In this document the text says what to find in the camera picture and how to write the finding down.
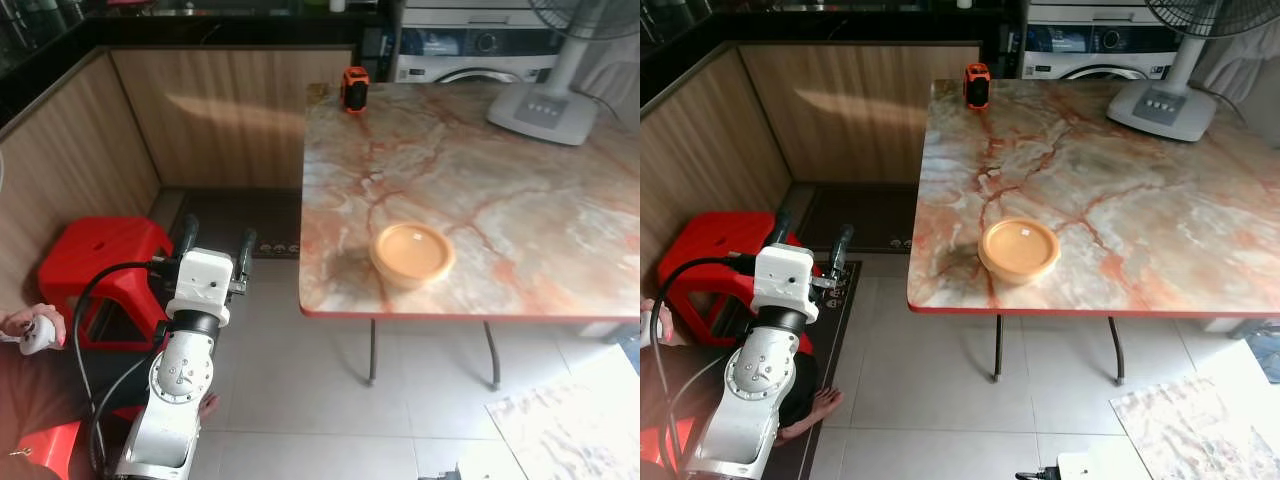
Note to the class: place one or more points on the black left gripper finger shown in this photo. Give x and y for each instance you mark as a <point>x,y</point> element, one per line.
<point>842,248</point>
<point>779,228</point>
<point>246,252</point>
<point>188,236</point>

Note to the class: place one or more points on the white handheld controller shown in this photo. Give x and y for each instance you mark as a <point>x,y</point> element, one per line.
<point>38,340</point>

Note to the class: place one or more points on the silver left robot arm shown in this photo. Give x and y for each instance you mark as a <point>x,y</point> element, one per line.
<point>760,375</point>
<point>180,380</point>

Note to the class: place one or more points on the seated person's hand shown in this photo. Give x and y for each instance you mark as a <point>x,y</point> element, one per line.
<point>652,320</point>
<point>20,320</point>

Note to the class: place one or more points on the dark patterned doormat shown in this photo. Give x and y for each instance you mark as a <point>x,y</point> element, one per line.
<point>870,220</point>
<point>250,225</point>

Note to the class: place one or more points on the red plastic stool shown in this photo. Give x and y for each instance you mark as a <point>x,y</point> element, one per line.
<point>100,245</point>
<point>50,445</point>
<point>652,450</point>
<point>700,245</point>

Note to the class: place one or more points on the seated person's bare foot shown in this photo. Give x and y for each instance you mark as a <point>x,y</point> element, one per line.
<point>815,412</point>
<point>208,405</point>

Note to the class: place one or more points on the wood panel counter black top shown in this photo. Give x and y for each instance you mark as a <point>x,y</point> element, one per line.
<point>230,110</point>
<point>860,110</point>

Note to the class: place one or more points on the orange lidded bowl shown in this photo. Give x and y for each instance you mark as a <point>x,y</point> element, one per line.
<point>412,252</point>
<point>1020,248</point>

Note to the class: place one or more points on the orange and black device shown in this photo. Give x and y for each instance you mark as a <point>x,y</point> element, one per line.
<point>977,85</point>
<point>355,92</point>

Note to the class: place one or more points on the blue fabric item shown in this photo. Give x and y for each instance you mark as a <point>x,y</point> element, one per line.
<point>628,358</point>
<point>1262,355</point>

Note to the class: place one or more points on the pale hanging cloth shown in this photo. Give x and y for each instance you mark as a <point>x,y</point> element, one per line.
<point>1245,65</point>
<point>620,70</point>

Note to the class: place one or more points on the white standing fan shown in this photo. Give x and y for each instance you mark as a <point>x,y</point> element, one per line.
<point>545,110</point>
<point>1165,105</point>

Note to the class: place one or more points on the pink patterned floor mat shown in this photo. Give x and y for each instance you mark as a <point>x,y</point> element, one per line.
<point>1190,430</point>
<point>570,430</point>

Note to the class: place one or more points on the white washing machine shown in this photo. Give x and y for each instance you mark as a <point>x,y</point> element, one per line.
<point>1090,40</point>
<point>470,45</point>

